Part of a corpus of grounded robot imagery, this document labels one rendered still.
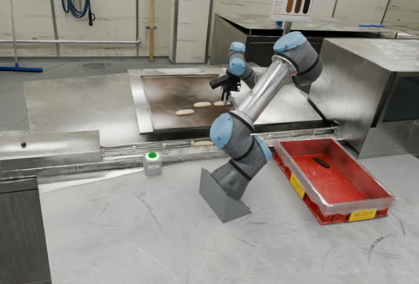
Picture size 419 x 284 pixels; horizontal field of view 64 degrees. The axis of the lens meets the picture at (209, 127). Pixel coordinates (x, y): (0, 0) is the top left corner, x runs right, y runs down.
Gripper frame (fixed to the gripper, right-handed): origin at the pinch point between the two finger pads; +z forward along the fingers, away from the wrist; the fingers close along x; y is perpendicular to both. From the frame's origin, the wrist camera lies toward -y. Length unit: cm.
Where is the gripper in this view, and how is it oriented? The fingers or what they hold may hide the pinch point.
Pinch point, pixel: (222, 101)
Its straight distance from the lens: 191.2
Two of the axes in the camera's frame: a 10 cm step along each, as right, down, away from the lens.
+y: 9.4, -0.8, 3.2
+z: -1.5, 7.7, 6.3
